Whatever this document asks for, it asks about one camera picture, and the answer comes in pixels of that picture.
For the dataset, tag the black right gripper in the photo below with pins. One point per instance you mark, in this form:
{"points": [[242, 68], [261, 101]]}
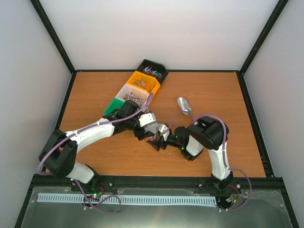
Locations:
{"points": [[156, 145]]}

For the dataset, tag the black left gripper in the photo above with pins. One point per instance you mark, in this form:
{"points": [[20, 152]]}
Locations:
{"points": [[137, 134]]}

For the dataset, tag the round metal jar lid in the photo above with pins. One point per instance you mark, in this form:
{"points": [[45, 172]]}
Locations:
{"points": [[152, 128]]}

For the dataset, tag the green candy bin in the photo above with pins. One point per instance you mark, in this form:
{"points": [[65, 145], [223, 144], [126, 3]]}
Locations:
{"points": [[116, 103]]}

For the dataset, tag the white candy bin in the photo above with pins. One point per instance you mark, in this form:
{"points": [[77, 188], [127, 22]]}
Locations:
{"points": [[133, 93]]}

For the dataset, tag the silver metal scoop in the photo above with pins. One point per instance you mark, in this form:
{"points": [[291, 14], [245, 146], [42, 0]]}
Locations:
{"points": [[185, 107]]}

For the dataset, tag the yellow candy bin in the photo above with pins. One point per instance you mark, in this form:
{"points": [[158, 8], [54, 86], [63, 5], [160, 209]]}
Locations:
{"points": [[143, 85]]}

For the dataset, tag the black candy bin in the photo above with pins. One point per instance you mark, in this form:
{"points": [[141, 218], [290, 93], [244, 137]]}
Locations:
{"points": [[153, 69]]}

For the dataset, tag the clear plastic jar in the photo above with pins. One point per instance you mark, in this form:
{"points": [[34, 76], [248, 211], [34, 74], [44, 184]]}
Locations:
{"points": [[153, 138]]}

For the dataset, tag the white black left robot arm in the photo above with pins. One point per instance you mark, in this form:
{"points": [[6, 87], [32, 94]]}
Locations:
{"points": [[58, 157]]}

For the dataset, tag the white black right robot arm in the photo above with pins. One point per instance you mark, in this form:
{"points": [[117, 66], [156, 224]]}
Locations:
{"points": [[208, 133]]}

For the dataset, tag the grey metal front plate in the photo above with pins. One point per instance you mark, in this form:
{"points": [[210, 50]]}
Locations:
{"points": [[264, 209]]}

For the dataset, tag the black enclosure frame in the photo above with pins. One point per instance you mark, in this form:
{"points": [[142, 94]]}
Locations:
{"points": [[279, 7]]}

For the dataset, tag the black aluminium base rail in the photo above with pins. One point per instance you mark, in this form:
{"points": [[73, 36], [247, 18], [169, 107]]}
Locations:
{"points": [[201, 185]]}

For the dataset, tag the light blue slotted cable duct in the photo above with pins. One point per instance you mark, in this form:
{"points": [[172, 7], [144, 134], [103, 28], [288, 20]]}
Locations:
{"points": [[131, 200]]}

